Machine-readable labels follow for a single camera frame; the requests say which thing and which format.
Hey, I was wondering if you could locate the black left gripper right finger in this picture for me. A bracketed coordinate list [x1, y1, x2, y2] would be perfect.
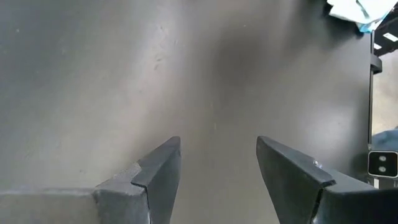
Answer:
[256, 135, 398, 224]

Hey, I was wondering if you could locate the light blue microfiber towel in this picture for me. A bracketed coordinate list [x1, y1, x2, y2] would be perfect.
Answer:
[326, 0, 398, 34]

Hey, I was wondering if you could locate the dark blue rounded object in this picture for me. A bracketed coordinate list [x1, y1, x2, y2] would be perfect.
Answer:
[372, 127, 398, 152]

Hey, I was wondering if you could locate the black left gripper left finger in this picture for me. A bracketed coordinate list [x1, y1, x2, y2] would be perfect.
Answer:
[93, 136, 182, 224]

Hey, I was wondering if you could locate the black table frame bracket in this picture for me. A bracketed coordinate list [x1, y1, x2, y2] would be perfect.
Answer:
[372, 11, 398, 57]

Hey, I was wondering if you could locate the black table edge clamp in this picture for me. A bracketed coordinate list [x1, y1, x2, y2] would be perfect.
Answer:
[369, 54, 382, 75]

